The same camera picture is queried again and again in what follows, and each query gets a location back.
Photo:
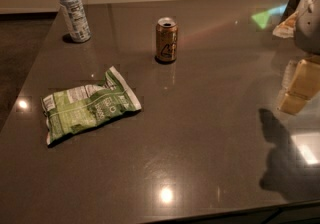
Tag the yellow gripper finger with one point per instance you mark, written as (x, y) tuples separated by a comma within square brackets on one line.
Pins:
[(305, 83), (290, 104)]

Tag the orange soda can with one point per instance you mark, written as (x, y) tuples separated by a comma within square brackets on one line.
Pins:
[(166, 39)]

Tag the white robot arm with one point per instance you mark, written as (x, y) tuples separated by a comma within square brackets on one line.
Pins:
[(304, 27)]

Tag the black box in background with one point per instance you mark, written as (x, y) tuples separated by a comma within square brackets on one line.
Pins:
[(293, 1)]

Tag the clear plastic water bottle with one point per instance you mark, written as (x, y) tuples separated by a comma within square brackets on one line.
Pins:
[(76, 21)]

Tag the green chip bag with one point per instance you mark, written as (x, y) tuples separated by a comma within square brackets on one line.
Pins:
[(72, 111)]

